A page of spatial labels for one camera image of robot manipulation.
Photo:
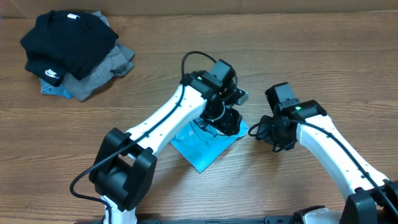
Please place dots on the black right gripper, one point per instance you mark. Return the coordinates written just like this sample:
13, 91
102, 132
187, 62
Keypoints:
267, 131

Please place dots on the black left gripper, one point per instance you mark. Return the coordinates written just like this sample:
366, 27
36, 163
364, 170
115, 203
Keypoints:
227, 125

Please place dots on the grey folded garment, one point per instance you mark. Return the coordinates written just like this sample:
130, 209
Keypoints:
117, 63

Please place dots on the blue denim folded garment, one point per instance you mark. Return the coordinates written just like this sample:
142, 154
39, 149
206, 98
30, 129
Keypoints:
48, 89

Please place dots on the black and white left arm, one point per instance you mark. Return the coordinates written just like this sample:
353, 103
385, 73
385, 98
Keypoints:
125, 164

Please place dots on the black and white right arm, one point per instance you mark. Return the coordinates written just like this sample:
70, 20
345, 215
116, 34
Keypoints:
369, 195

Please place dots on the light blue t-shirt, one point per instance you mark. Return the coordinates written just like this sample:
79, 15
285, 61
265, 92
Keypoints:
201, 143

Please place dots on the black folded nike garment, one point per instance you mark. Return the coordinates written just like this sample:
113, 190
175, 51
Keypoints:
64, 42

